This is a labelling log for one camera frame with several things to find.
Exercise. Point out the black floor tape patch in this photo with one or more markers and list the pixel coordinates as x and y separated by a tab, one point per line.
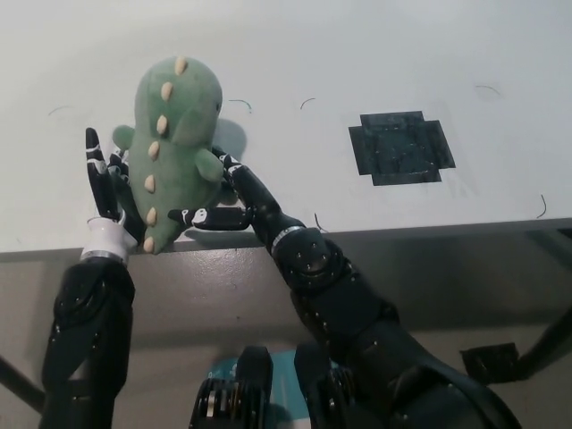
489	362

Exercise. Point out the green plush dinosaur toy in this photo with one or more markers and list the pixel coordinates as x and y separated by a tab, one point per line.
174	147

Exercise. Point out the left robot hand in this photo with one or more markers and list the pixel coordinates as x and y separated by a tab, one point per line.
105	196

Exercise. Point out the black tape cross patch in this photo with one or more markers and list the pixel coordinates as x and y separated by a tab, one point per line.
402	147

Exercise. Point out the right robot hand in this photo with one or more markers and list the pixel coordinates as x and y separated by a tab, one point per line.
259	201

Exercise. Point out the black and teal robot torso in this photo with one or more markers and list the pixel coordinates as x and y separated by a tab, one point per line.
250	389

